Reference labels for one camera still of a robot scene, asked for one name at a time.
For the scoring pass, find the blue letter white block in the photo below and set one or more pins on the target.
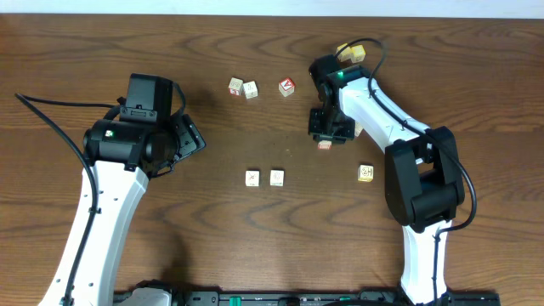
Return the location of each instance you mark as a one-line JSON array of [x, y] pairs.
[[250, 89]]

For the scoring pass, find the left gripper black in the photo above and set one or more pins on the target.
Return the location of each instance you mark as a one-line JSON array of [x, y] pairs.
[[189, 136]]

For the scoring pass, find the green edged wooden block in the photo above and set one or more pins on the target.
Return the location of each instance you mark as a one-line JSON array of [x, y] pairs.
[[277, 177]]

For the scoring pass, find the red spiral wooden block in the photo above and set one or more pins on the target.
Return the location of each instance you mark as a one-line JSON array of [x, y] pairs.
[[324, 145]]

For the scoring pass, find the yellow block left of pair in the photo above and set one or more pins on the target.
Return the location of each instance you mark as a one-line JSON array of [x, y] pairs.
[[344, 52]]

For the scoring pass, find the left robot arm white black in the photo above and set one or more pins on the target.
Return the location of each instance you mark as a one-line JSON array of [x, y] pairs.
[[121, 157]]

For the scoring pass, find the yellow edged bug block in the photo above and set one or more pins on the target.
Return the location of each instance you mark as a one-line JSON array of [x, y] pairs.
[[252, 178]]

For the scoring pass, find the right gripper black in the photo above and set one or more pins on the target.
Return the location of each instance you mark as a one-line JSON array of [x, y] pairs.
[[315, 129]]

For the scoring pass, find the red letter A block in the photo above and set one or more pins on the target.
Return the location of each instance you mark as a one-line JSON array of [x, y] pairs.
[[287, 87]]

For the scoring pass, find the yellow block of pair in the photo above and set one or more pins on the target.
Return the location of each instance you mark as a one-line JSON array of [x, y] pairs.
[[344, 52], [357, 54]]

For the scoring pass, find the plain cream wooden block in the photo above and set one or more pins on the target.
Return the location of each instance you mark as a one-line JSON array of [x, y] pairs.
[[357, 129]]

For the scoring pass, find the yellow block right of pair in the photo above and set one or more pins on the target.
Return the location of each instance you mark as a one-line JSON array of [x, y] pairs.
[[357, 54]]

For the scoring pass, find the red number three block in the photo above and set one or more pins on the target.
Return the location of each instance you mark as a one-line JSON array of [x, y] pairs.
[[235, 86]]

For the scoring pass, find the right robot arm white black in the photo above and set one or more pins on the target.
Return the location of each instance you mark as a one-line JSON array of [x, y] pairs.
[[423, 182]]

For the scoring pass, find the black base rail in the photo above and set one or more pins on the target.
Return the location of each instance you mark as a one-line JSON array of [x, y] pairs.
[[156, 296]]

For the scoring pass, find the yellow face wooden block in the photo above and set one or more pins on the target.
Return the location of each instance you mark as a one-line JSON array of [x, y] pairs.
[[365, 173]]

